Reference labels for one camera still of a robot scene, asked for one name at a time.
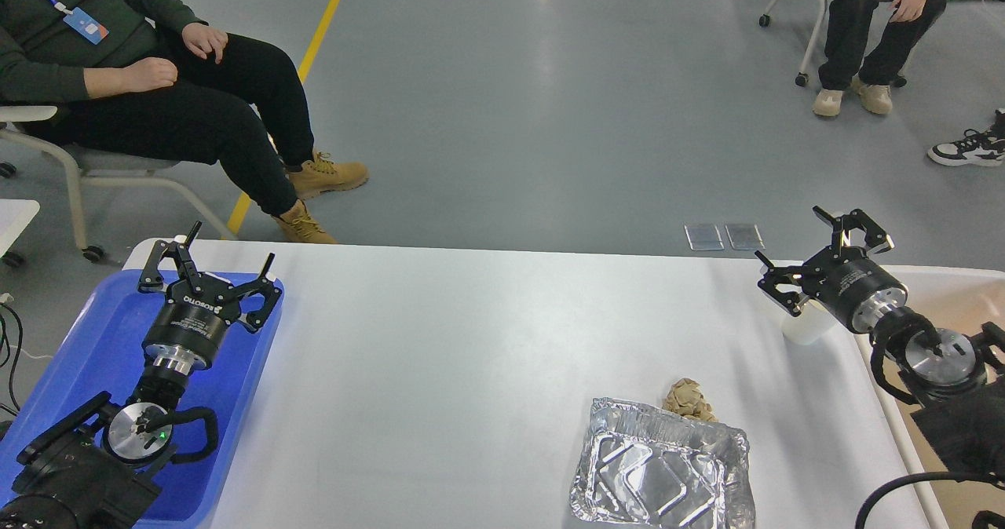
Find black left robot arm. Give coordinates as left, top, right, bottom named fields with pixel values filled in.
left=2, top=232, right=283, bottom=528

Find beige plastic bin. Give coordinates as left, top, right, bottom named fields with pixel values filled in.
left=868, top=265, right=1004, bottom=528

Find white chair right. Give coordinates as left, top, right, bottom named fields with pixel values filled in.
left=750, top=0, right=908, bottom=89

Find right floor metal plate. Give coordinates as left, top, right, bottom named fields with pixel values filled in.
left=725, top=224, right=765, bottom=251

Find white chair left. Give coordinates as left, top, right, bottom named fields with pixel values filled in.
left=1, top=106, right=238, bottom=263

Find blue plastic tray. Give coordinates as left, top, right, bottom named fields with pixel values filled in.
left=1, top=269, right=283, bottom=528

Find white chair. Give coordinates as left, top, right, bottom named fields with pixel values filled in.
left=1, top=106, right=238, bottom=263
left=750, top=0, right=908, bottom=89

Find crumpled brown paper ball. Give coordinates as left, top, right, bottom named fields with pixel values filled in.
left=661, top=378, right=718, bottom=422

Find floor metal plate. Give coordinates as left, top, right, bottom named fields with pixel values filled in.
left=725, top=224, right=765, bottom=251
left=683, top=224, right=725, bottom=251

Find crumpled aluminium foil tray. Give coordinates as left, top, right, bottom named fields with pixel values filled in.
left=570, top=398, right=756, bottom=528

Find black cables left edge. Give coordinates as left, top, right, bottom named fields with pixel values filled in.
left=0, top=294, right=26, bottom=420

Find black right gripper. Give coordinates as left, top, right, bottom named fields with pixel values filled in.
left=755, top=206, right=909, bottom=335

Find white paper cup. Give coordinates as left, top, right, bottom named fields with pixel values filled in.
left=781, top=299, right=839, bottom=345

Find left floor metal plate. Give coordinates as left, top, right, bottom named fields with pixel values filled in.
left=683, top=224, right=725, bottom=251

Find seated person black clothes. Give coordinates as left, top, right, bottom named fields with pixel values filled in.
left=812, top=0, right=948, bottom=118

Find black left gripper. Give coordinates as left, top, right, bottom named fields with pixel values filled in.
left=137, top=221, right=283, bottom=371

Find white side table corner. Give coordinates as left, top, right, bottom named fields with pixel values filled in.
left=1, top=199, right=40, bottom=268

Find seated person green sweater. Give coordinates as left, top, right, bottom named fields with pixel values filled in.
left=1, top=0, right=369, bottom=244

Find black white sneaker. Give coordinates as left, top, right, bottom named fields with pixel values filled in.
left=926, top=108, right=1004, bottom=167

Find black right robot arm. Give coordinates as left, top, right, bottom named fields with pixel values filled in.
left=756, top=206, right=1004, bottom=528

